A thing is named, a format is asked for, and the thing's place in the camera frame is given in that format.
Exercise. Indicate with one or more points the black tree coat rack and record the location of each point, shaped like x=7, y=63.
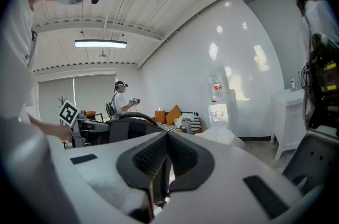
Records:
x=62, y=103

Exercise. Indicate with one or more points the orange cushion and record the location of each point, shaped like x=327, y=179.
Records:
x=160, y=116
x=173, y=115

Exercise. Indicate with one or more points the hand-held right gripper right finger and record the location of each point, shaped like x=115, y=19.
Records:
x=225, y=191

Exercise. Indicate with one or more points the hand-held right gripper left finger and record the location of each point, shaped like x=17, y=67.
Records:
x=92, y=186

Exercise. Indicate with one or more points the white sink cabinet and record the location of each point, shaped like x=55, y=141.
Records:
x=288, y=122

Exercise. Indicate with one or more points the white water dispenser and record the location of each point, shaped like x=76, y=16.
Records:
x=217, y=114

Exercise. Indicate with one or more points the long ceiling light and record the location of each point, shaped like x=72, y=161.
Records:
x=100, y=44

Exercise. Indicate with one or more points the grey roller blinds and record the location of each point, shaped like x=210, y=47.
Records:
x=92, y=93

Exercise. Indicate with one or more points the orange couch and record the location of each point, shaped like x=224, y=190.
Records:
x=198, y=130

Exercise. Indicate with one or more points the small round ceiling fixture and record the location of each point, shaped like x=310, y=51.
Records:
x=102, y=54

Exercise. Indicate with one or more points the person's white shirt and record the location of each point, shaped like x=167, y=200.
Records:
x=13, y=58

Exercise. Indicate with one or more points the grey patterned throw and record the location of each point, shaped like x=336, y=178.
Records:
x=186, y=126

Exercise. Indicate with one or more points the dark grey backpack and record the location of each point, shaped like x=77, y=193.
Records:
x=137, y=133

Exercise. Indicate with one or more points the clear water bottle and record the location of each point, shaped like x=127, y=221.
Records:
x=215, y=90

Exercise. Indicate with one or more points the person's left forearm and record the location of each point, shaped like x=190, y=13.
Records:
x=50, y=127

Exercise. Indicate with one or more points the chair with orange cushion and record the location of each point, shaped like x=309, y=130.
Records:
x=90, y=113

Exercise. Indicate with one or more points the small white bottle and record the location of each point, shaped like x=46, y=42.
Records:
x=292, y=84

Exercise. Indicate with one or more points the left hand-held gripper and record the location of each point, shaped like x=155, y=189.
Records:
x=69, y=114

